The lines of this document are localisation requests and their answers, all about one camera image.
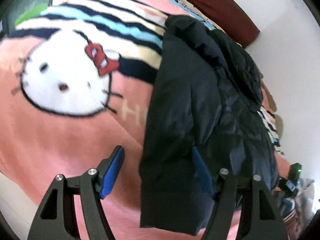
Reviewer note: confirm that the pink cartoon cat blanket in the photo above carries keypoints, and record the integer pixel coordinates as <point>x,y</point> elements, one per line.
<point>62,142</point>

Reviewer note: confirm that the black hooded jacket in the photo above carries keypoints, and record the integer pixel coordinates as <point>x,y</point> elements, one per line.
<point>190,105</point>

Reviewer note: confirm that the person's clothing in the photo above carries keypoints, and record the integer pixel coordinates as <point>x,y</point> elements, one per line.
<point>300,205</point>

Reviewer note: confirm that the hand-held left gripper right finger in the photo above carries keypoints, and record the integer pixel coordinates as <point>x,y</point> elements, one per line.
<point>203,173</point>

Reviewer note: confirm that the woven straw fan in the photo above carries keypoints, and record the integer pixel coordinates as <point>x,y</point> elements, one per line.
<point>278,125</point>

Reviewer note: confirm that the brown cardboard sheet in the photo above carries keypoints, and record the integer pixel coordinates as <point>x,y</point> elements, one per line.
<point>268,95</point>

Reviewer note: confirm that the dark red headboard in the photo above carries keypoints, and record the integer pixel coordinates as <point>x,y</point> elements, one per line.
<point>225,12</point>

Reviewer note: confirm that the green plastic stool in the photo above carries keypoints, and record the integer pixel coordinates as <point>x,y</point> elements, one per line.
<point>30,13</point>

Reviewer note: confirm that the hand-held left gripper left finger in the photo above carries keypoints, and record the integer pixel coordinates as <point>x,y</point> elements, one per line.
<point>112,170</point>

